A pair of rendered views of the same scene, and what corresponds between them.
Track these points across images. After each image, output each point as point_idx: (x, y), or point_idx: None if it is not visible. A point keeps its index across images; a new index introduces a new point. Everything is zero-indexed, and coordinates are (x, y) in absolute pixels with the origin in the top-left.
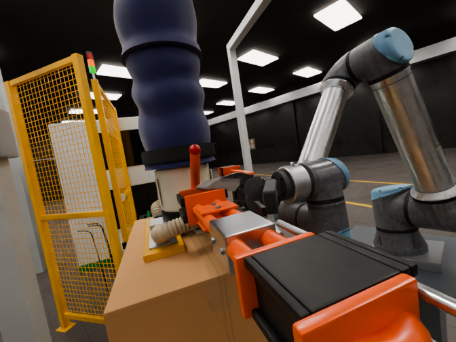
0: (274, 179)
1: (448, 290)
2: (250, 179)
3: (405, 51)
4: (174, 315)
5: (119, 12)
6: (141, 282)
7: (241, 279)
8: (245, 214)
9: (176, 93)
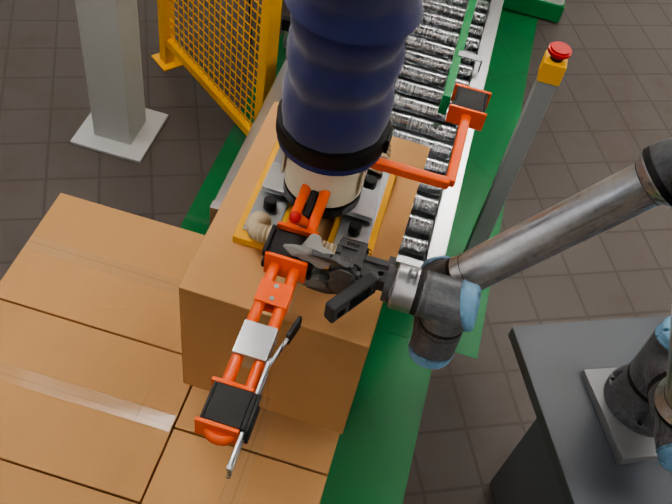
0: (374, 280)
1: (579, 477)
2: (340, 270)
3: None
4: (228, 315)
5: None
6: (216, 271)
7: (212, 384)
8: (268, 333)
9: (330, 98)
